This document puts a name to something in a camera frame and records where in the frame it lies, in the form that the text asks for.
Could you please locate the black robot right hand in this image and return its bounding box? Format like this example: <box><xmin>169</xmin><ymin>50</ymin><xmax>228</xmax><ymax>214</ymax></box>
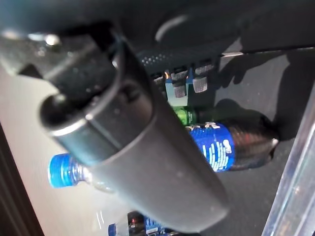
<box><xmin>0</xmin><ymin>0</ymin><xmax>315</xmax><ymax>233</ymax></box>

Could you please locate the cola bottle blue label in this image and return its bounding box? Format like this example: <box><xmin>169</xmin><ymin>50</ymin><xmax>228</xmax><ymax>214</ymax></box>
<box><xmin>47</xmin><ymin>115</ymin><xmax>280</xmax><ymax>190</ymax></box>
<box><xmin>107</xmin><ymin>209</ymin><xmax>174</xmax><ymax>236</ymax></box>

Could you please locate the black shelf board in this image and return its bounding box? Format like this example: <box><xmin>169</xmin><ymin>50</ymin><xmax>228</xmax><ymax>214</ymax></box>
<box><xmin>172</xmin><ymin>48</ymin><xmax>315</xmax><ymax>236</ymax></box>

